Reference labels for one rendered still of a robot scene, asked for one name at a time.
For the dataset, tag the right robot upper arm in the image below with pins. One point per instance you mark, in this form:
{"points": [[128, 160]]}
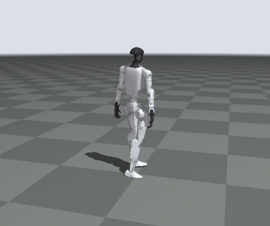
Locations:
{"points": [[147, 74]]}

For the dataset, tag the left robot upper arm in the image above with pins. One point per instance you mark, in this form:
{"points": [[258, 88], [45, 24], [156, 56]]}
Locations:
{"points": [[121, 78]]}

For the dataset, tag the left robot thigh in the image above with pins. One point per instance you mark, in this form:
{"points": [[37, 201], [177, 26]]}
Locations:
{"points": [[132, 120]]}

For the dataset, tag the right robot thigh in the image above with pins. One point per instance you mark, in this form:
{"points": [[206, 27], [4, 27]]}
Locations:
{"points": [[142, 124]]}

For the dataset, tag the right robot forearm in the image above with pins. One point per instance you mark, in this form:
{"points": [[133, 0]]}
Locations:
{"points": [[151, 100]]}

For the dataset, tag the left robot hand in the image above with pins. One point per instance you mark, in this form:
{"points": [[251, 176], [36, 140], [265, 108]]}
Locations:
{"points": [[117, 110]]}

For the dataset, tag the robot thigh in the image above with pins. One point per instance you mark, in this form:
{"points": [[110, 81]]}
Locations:
{"points": [[142, 124], [132, 120]]}

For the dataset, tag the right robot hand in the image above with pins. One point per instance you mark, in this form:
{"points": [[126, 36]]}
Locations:
{"points": [[152, 118]]}

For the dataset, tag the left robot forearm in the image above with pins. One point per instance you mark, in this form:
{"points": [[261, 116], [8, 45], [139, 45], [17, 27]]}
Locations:
{"points": [[118, 95]]}

